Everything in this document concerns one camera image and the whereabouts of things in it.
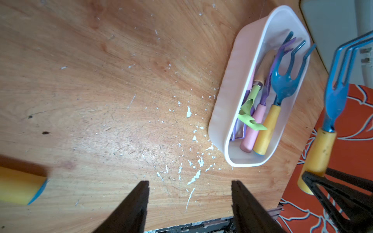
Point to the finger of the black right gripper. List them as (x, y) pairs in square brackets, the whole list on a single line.
[(350, 210), (351, 179)]

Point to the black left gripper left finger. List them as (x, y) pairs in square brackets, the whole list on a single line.
[(130, 215)]

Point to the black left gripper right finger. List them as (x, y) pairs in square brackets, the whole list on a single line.
[(249, 215)]

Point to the blue rake yellow handle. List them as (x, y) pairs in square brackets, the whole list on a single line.
[(21, 187), (335, 98)]

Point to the purple rake pink handle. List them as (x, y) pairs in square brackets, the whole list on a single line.
[(254, 104)]

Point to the green rake wooden handle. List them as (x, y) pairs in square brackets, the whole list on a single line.
[(260, 76)]

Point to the white oval storage tray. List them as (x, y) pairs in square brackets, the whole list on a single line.
[(249, 48)]

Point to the grey lidded storage box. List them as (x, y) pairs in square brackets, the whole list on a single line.
[(332, 23)]

